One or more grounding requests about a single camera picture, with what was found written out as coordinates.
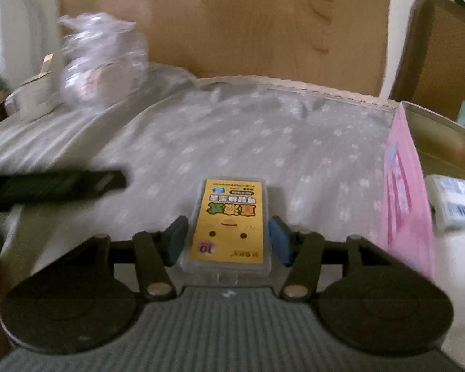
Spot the white printed packet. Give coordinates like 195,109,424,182
425,174,465,230

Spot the pink tin box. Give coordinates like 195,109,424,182
378,101,465,281

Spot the wooden board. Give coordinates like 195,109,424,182
58,0,390,97

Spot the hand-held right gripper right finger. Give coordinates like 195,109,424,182
268,216,405,302

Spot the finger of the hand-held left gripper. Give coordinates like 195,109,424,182
0,169,129,215

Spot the yellow card box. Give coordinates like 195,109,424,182
179,178,284,279

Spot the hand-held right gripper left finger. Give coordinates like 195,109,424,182
54,215,190,302

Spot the clear plastic bag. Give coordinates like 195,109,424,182
57,12,148,106

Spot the brown tray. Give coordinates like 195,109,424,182
389,0,465,119

